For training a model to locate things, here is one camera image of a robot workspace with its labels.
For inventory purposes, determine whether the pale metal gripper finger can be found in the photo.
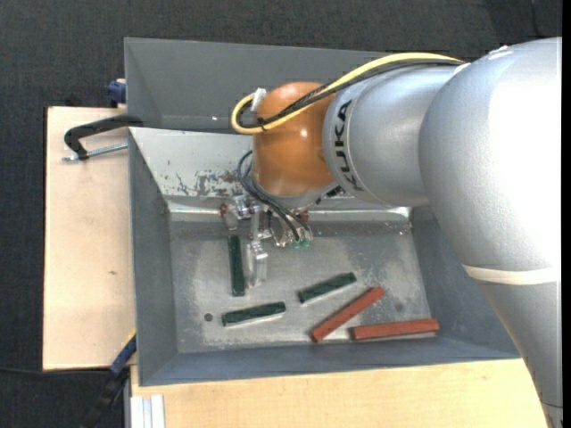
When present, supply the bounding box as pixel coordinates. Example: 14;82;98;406
245;240;259;289
254;243;269;284

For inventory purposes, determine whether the dark green flat block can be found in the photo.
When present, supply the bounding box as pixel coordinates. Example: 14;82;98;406
227;234;247;298
220;300;287;328
297;271;359;305

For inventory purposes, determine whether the red-brown flat block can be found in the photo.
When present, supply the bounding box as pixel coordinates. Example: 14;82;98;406
349;317;441;342
309;286;386;344

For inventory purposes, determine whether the grey metal bin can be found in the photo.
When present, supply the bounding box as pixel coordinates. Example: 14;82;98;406
123;37;521;387

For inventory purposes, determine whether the pale wood flat board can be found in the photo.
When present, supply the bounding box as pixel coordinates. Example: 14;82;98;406
42;106;137;371

